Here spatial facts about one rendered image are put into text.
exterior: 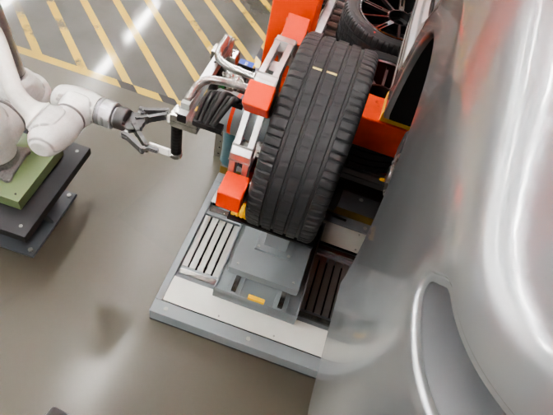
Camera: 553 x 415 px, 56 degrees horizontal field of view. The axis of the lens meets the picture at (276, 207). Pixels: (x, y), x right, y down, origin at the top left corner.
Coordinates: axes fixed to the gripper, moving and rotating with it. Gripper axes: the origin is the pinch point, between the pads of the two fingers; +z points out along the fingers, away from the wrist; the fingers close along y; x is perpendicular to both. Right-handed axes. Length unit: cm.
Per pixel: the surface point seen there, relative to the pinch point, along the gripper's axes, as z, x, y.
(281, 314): 52, -69, 11
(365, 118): 58, -16, -57
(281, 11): 15, 18, -57
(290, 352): 61, -75, 22
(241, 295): 34, -69, 9
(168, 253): -4, -83, -6
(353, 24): 39, -35, -150
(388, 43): 61, -33, -141
